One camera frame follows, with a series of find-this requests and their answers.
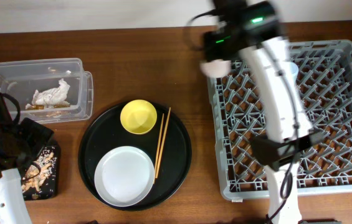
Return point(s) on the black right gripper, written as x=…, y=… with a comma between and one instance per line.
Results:
x=215, y=50

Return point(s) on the light blue cup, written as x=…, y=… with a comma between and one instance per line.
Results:
x=294, y=70

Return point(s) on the yellow bowl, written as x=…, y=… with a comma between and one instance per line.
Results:
x=138, y=117

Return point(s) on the white round plate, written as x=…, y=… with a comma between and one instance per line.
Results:
x=124, y=176

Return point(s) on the white tissue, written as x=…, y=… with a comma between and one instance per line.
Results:
x=53, y=96

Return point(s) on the gold foil wrapper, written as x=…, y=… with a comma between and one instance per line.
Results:
x=45, y=107

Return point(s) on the food scraps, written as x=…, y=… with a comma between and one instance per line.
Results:
x=40, y=173

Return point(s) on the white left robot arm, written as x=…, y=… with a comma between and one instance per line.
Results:
x=21, y=142

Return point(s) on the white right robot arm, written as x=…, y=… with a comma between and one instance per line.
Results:
x=254, y=34

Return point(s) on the grey plastic dishwasher rack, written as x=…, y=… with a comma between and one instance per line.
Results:
x=325, y=83

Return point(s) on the clear plastic waste bin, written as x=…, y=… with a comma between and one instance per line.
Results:
x=21, y=79

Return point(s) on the black rectangular waste bin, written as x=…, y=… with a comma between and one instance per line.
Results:
x=51, y=190

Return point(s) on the round black tray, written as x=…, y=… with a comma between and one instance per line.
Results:
x=107, y=133

